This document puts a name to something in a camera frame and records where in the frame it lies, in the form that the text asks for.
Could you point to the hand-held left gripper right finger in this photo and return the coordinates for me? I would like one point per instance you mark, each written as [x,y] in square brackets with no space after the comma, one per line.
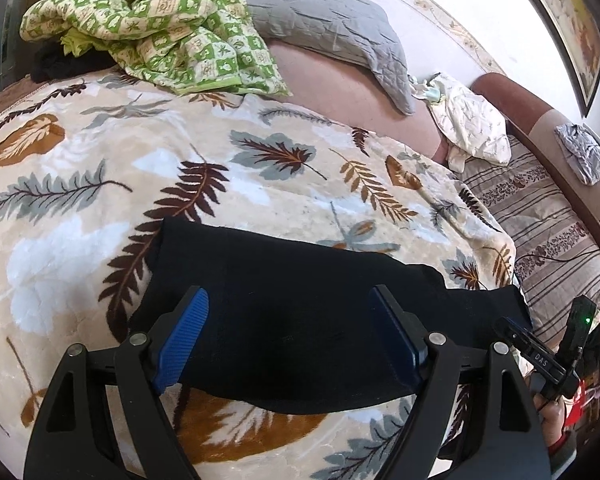
[397,335]

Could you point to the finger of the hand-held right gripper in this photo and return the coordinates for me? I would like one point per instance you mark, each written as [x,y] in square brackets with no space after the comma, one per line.
[532,352]

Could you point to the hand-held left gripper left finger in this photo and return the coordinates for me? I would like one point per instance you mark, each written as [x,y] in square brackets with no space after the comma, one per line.
[182,340]

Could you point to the black pants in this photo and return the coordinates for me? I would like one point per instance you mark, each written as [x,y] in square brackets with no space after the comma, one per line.
[290,310]

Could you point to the person's right hand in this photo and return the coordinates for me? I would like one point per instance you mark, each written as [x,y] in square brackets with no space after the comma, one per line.
[552,420]

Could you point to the striped floral mattress cover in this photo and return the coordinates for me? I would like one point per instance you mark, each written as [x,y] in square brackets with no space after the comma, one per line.
[540,225]

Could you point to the leaf print fleece blanket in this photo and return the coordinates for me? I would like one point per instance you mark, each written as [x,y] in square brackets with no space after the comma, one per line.
[145,160]

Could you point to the grey crumpled cloth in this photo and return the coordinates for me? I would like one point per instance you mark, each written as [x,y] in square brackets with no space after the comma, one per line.
[585,152]

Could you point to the white printed cloth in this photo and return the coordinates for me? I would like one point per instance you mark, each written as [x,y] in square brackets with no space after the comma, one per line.
[472,120]

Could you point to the pink bed sheet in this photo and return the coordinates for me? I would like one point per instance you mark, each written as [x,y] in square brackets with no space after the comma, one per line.
[340,90]

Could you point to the dark cloth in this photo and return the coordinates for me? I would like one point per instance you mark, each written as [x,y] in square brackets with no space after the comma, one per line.
[55,67]

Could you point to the lime green cloth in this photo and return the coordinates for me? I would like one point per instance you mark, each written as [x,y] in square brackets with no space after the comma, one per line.
[77,42]

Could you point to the green checked quilt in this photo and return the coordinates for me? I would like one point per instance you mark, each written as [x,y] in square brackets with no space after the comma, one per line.
[180,20]

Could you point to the grey quilted pillow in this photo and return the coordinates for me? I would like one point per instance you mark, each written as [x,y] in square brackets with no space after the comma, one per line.
[320,20]

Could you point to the brown padded bed frame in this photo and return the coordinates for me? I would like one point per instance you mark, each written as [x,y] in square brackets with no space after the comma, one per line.
[525,105]

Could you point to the framed wall picture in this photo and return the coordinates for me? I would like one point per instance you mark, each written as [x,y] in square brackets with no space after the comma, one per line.
[575,20]

